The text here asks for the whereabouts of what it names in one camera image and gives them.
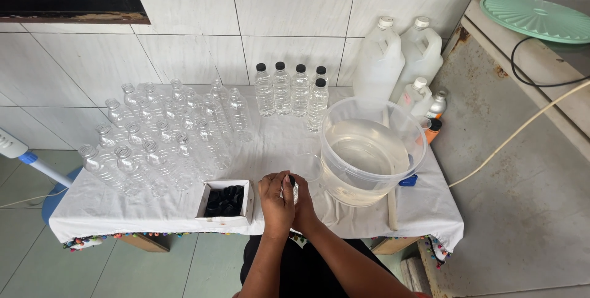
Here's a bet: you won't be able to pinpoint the person's right hand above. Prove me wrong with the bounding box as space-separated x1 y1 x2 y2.
289 173 321 235

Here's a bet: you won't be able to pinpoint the person's left hand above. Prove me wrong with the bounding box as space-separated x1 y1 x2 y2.
258 171 296 240

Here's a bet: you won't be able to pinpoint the small clear black-capped bottle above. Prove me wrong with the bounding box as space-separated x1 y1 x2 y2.
281 174 300 205

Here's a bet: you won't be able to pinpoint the small clear plastic cup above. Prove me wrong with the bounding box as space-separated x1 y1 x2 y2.
295 153 325 183

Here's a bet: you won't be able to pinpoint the white cardboard box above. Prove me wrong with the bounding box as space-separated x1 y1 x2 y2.
195 179 255 226

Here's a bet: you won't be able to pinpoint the pile of black bottle caps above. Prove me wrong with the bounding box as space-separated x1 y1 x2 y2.
204 185 245 218

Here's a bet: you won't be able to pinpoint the large clear plastic bucket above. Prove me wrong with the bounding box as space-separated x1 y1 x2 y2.
319 96 428 208

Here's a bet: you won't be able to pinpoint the filled clear bottle black cap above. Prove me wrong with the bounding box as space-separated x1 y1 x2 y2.
312 66 329 87
306 78 330 133
290 64 311 118
254 63 276 118
272 61 292 116

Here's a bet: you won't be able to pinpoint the person's black trousers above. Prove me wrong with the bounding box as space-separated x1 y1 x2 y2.
240 235 398 298

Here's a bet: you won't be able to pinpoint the long wooden stick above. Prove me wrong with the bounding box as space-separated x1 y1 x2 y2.
382 106 398 232

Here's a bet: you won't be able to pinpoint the group of empty clear bottles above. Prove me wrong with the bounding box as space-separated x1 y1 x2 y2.
77 78 254 197

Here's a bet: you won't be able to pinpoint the white tablecloth with colourful fringe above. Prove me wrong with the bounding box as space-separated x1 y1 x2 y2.
48 85 465 268

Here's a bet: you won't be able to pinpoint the small white jerrycan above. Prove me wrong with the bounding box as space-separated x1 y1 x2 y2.
397 77 433 117

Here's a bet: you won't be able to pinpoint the orange bottle with black cap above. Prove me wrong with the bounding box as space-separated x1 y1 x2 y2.
417 118 443 145

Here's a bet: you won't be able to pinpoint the large white jerrycan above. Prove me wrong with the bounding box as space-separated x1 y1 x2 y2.
389 16 444 103
352 16 406 101

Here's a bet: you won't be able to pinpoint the silver metal bottle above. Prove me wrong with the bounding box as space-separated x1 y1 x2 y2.
425 89 449 120

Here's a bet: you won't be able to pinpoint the white and blue standing fan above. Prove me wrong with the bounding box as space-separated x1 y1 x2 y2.
0 127 85 226

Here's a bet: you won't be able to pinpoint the grey concrete ledge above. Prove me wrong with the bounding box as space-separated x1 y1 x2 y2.
461 0 590 162

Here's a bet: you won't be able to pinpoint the green round plastic lid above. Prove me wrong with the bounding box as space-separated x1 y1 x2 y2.
479 0 590 44

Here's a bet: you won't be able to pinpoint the white hose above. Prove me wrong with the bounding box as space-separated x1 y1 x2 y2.
448 80 590 189

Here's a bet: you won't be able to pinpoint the black cable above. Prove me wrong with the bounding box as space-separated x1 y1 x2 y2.
511 36 590 88

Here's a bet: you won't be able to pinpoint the thin white cord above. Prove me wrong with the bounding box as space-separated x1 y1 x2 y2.
0 187 69 209

